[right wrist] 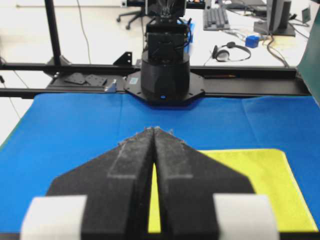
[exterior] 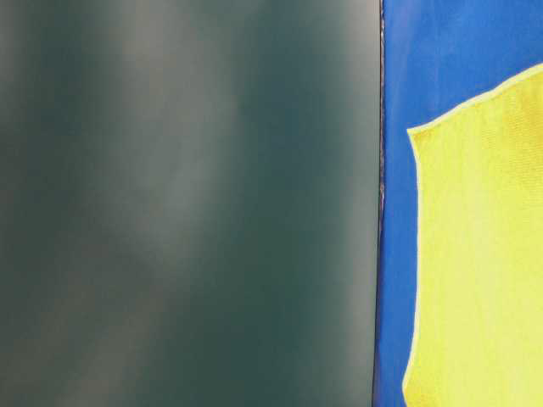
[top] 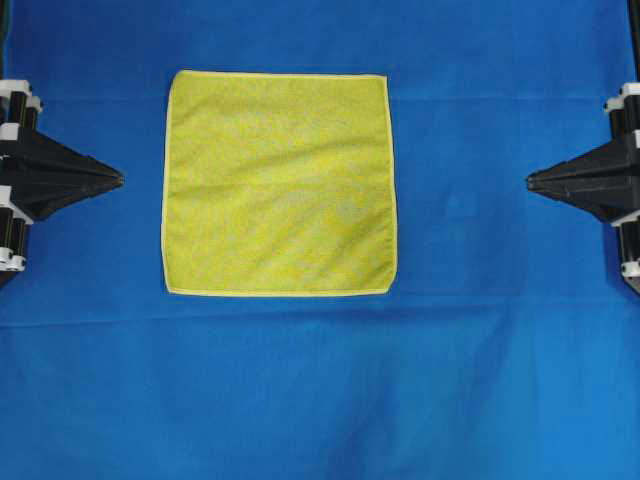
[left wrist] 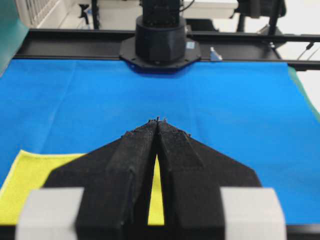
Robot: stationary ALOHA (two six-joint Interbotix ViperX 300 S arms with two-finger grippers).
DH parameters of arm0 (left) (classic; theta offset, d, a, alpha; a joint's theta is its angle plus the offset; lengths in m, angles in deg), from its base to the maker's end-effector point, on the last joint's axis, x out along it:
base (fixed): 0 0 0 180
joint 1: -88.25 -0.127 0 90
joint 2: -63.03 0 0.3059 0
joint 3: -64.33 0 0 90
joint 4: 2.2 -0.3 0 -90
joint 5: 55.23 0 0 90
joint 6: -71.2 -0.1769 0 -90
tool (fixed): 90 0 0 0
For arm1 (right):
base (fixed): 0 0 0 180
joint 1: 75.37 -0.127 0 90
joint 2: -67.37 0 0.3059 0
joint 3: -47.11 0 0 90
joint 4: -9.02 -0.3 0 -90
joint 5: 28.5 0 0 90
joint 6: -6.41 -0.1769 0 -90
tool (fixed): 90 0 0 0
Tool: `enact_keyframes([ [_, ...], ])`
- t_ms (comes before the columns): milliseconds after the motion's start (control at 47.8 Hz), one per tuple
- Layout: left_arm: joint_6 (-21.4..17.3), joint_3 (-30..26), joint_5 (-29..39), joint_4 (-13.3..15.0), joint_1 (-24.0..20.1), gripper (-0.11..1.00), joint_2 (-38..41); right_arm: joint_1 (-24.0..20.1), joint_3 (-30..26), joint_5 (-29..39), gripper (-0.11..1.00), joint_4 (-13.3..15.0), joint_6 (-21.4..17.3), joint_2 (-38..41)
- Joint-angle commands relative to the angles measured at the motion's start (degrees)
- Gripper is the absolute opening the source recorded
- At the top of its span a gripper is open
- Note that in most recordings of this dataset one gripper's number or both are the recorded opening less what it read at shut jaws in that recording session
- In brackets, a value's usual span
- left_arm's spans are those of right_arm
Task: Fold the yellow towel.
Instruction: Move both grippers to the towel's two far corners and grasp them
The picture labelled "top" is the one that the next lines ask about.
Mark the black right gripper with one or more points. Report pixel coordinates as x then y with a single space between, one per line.
614 203

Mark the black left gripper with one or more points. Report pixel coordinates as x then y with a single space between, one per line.
29 197

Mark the yellow-green square towel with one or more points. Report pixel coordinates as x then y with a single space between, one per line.
279 185

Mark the blue table cloth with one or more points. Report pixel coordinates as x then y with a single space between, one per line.
507 347

